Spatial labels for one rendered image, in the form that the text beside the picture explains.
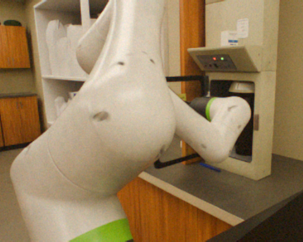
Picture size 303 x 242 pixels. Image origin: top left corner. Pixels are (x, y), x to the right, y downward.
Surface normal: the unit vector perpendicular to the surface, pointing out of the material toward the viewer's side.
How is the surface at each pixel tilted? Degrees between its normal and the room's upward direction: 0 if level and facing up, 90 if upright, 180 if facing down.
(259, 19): 90
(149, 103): 63
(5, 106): 90
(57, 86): 90
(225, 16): 90
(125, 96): 59
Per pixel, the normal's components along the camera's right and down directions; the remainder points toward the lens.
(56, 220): -0.04, -0.33
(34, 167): -0.56, -0.04
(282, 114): -0.74, 0.15
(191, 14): 0.67, 0.15
